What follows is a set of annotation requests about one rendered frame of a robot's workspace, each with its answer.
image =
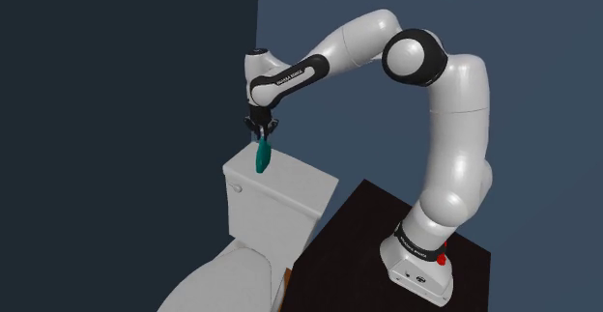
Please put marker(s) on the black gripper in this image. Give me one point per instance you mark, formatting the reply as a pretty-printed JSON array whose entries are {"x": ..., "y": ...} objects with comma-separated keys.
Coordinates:
[{"x": 260, "y": 114}]

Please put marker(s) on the white toilet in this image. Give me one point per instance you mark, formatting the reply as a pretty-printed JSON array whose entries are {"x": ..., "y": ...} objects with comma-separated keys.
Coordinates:
[{"x": 278, "y": 198}]

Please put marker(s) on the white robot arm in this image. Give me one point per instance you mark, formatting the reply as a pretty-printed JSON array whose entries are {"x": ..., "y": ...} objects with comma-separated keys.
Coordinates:
[{"x": 457, "y": 127}]

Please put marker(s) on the black robot stand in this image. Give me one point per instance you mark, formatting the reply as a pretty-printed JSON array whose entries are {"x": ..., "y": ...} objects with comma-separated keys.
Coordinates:
[{"x": 339, "y": 259}]

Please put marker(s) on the teal bottle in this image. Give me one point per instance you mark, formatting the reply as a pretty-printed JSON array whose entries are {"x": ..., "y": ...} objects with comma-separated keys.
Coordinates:
[{"x": 262, "y": 156}]

